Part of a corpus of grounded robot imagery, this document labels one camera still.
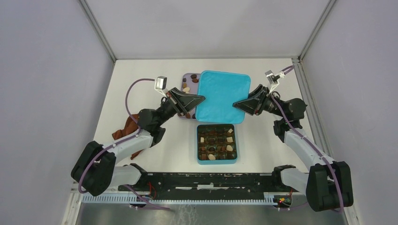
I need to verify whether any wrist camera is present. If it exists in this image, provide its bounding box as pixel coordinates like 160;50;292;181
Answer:
265;70;286;93
154;76;168;96

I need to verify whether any teal chocolate box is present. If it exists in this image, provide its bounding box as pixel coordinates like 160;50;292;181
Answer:
196;124;238;165

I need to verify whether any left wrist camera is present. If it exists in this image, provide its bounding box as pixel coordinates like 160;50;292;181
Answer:
154;76;168;96

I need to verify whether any purple chocolate tray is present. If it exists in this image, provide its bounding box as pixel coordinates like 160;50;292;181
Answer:
178;73;201;120

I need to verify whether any brown cloth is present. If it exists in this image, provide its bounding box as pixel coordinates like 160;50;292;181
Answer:
112;114;143;160

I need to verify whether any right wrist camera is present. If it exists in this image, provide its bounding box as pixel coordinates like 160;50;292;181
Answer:
265;70;286;93

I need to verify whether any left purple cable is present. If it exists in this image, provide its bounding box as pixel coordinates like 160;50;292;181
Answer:
77;78;156;194

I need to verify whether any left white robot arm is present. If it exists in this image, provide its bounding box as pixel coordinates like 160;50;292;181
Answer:
71;88;206;196

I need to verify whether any teal box lid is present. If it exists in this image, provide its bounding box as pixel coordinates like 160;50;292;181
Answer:
195;70;251;124

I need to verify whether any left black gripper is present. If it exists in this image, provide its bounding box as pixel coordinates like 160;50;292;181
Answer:
156;87;206;127

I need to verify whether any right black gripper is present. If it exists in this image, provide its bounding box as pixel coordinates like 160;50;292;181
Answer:
232;84;286;118

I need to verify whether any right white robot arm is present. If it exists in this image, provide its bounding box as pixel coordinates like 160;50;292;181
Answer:
233;85;353;213

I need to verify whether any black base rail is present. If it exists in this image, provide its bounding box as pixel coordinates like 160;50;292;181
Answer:
132;172;295;200

